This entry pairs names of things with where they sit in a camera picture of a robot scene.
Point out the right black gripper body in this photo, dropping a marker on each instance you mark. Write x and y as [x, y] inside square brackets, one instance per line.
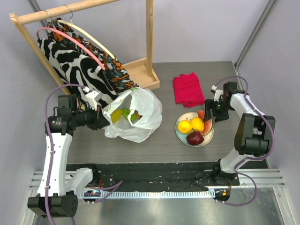
[215, 109]

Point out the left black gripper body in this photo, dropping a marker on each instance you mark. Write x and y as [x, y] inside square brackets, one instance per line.
[93, 118]

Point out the fake watermelon slice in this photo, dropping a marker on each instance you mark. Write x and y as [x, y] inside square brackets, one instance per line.
[208, 125]

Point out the yellow fake lemon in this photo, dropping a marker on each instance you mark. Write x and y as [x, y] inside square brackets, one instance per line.
[197, 124]

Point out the dark red fake apple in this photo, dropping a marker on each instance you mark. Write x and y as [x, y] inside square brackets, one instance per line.
[195, 138]

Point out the yellow fake orange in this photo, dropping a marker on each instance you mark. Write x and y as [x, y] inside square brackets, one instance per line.
[184, 126]

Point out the white plastic bag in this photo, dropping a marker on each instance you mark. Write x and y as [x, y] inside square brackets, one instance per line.
[146, 103]

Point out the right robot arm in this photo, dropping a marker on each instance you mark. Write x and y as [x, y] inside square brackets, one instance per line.
[254, 138]

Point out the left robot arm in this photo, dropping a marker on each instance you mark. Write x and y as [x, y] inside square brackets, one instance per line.
[57, 197]

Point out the yellow green fake fruit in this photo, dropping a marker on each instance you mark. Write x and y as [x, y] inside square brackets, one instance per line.
[116, 115]

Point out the brown fake fruit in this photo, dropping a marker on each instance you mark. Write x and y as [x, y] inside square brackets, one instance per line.
[135, 116]

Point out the red cloth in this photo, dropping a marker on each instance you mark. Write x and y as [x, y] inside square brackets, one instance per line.
[187, 90]

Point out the blue and cream plate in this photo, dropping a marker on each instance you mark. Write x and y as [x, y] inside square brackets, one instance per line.
[192, 130]

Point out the orange patterned garment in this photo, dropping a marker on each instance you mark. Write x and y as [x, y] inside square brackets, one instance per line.
[115, 72]

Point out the black white zebra garment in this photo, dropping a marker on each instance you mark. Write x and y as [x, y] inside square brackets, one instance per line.
[73, 67]

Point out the wooden clothes rack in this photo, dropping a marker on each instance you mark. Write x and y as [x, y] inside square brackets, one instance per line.
[141, 71]

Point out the pink hanger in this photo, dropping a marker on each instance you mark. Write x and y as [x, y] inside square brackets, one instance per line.
[72, 40]

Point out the cream hanger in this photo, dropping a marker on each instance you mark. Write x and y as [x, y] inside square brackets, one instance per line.
[87, 35]

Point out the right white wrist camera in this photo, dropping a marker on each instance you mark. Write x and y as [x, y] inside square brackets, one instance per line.
[218, 94]

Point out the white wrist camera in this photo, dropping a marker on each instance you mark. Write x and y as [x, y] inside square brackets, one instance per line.
[92, 99]
[218, 94]

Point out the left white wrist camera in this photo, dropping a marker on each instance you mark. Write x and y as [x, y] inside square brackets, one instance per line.
[92, 99]

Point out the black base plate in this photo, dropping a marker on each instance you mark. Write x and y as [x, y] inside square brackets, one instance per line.
[156, 177]

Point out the aluminium rail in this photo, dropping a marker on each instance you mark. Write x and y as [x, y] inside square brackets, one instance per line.
[263, 178]

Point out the white slotted cable duct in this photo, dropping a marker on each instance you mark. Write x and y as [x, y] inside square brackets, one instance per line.
[93, 194]

